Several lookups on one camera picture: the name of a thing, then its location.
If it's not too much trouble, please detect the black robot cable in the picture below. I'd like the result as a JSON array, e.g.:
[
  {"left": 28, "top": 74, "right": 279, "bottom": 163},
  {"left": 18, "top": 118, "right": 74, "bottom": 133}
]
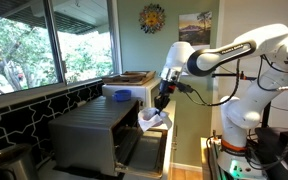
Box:
[{"left": 175, "top": 58, "right": 242, "bottom": 108}]

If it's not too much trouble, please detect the silver toaster oven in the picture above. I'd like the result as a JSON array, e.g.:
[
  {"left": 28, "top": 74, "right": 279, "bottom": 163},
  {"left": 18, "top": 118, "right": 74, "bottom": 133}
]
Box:
[{"left": 48, "top": 96, "right": 142, "bottom": 176}]

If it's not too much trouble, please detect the white microwave oven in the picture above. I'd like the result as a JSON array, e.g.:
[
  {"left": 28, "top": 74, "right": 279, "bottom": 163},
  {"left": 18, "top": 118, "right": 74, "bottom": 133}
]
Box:
[{"left": 102, "top": 78, "right": 160, "bottom": 107}]

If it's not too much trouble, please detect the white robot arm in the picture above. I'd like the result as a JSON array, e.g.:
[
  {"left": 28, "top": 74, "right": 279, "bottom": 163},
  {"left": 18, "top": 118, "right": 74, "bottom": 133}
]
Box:
[{"left": 154, "top": 24, "right": 288, "bottom": 180}]

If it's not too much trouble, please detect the black camera tripod stand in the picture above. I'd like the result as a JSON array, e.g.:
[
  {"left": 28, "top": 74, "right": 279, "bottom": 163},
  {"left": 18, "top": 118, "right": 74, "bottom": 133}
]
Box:
[{"left": 211, "top": 70, "right": 271, "bottom": 128}]

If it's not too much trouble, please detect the wooden tray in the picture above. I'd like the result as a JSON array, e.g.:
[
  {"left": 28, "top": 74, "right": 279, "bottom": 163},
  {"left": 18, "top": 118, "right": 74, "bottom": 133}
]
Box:
[{"left": 102, "top": 71, "right": 155, "bottom": 85}]

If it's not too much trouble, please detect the colourful sun wall ornament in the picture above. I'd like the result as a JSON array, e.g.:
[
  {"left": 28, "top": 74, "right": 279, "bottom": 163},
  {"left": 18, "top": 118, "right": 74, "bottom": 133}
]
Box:
[{"left": 139, "top": 4, "right": 166, "bottom": 34}]

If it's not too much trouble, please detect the white paper towel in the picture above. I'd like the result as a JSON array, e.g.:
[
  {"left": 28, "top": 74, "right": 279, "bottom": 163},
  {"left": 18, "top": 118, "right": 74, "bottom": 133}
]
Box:
[{"left": 138, "top": 107, "right": 172, "bottom": 132}]

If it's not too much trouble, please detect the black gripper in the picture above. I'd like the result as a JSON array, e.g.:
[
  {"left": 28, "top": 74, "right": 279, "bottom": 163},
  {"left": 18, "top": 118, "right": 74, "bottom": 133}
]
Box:
[{"left": 154, "top": 80, "right": 176, "bottom": 111}]

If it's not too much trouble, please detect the toaster oven glass door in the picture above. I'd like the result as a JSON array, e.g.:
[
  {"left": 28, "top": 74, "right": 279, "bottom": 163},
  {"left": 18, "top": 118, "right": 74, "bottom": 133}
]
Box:
[{"left": 115, "top": 130, "right": 167, "bottom": 179}]

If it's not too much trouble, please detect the metal pot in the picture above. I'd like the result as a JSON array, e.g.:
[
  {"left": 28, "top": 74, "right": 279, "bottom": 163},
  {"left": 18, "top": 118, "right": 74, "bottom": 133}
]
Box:
[{"left": 0, "top": 144, "right": 39, "bottom": 180}]

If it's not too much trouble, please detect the blue plastic bowl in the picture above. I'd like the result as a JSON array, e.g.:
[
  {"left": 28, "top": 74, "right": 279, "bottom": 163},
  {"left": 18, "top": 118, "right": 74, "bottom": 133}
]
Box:
[{"left": 112, "top": 90, "right": 131, "bottom": 102}]

